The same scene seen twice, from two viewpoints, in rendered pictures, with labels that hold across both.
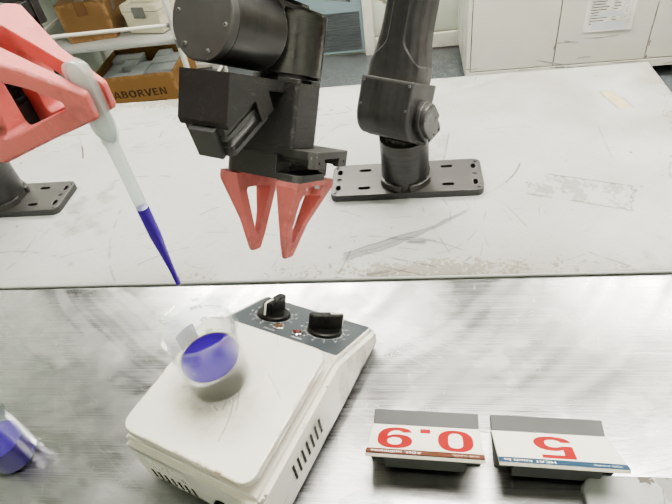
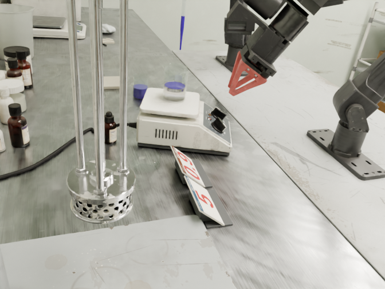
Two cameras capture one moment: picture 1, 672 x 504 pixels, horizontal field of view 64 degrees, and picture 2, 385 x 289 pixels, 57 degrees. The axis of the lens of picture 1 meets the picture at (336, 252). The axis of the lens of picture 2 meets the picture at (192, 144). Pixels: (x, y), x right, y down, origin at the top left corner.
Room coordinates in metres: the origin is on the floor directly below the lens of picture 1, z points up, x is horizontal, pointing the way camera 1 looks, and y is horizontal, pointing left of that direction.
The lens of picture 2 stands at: (-0.10, -0.51, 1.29)
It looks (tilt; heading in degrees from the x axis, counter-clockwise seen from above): 30 degrees down; 56
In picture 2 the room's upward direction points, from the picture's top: 7 degrees clockwise
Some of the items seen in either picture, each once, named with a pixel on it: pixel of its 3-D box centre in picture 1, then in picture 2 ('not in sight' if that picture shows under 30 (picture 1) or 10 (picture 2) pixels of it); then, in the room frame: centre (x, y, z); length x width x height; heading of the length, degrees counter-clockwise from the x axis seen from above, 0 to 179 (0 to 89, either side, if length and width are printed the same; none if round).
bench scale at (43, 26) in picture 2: not in sight; (51, 27); (0.19, 1.02, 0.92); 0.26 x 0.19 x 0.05; 162
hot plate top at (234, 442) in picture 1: (228, 390); (171, 101); (0.24, 0.10, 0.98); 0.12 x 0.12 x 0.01; 57
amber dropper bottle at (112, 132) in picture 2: not in sight; (109, 126); (0.12, 0.13, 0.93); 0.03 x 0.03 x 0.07
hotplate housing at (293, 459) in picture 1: (257, 393); (181, 121); (0.27, 0.09, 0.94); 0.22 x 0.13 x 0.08; 147
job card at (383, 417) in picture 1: (424, 433); (191, 166); (0.21, -0.05, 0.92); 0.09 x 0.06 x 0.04; 76
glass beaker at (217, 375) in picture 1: (211, 352); (175, 83); (0.25, 0.10, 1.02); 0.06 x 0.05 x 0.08; 73
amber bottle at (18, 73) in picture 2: not in sight; (14, 76); (-0.02, 0.44, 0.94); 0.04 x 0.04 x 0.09
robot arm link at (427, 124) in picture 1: (401, 117); (354, 112); (0.57, -0.11, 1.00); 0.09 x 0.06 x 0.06; 50
